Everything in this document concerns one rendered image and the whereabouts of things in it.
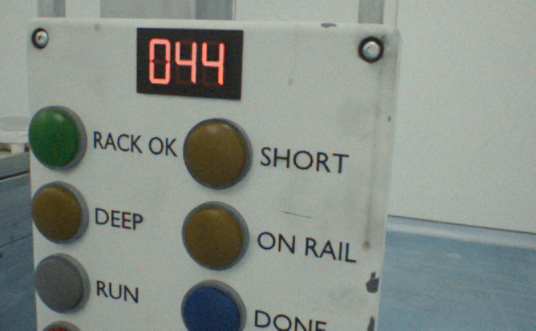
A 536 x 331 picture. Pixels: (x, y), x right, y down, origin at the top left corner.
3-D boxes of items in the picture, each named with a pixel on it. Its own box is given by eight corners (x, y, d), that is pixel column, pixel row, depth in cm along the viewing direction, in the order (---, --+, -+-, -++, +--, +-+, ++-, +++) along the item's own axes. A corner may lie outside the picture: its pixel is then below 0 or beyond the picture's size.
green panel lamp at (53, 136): (74, 172, 24) (73, 111, 23) (25, 166, 24) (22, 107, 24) (85, 169, 24) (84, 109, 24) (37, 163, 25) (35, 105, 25)
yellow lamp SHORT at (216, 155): (242, 192, 21) (245, 124, 21) (180, 185, 22) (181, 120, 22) (249, 188, 22) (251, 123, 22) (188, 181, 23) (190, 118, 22)
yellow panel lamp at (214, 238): (239, 276, 22) (242, 212, 22) (179, 265, 23) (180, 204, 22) (246, 269, 23) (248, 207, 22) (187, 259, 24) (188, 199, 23)
